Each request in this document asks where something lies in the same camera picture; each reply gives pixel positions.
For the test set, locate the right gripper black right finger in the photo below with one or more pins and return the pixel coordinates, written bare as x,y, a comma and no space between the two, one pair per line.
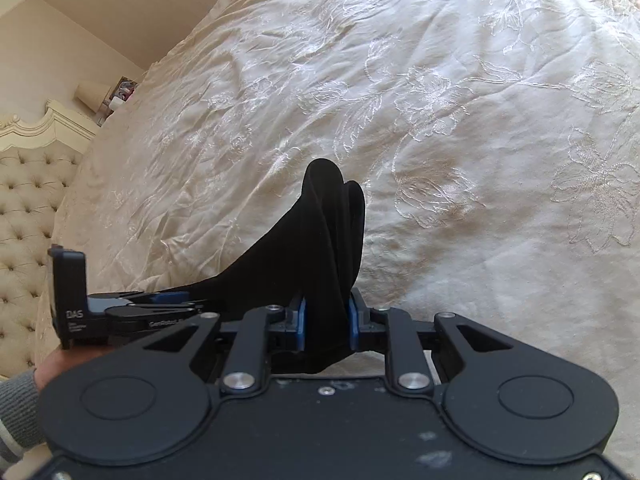
504,397

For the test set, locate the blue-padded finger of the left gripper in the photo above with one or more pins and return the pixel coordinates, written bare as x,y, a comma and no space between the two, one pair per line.
162,298

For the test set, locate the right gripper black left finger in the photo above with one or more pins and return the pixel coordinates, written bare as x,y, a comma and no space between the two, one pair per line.
144,400

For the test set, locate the black pants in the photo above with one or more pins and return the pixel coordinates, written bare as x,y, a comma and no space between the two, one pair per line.
312,254

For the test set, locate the person's left hand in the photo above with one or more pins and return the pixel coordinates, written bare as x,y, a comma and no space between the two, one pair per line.
60,361

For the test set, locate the cream tufted headboard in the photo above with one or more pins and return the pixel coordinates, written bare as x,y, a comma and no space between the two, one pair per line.
38,163

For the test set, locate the cluttered bedside table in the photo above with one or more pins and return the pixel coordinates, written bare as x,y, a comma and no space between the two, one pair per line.
117,96

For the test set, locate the cream bedside lamp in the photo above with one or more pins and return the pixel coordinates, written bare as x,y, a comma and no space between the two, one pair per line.
92,94

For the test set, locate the cream embroidered bedspread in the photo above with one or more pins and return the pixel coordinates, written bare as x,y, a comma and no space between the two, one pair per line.
496,141

